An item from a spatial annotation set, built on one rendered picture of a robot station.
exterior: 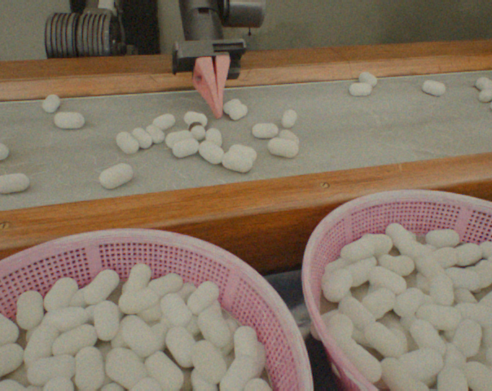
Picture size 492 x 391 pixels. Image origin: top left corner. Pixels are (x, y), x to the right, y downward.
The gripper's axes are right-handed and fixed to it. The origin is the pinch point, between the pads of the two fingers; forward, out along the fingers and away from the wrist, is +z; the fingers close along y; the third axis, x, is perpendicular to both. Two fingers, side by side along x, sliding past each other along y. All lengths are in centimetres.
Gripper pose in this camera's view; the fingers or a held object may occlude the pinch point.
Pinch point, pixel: (217, 111)
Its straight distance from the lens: 61.7
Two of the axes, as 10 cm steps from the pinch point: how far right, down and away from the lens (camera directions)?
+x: -2.0, 2.7, 9.4
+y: 9.6, -1.3, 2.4
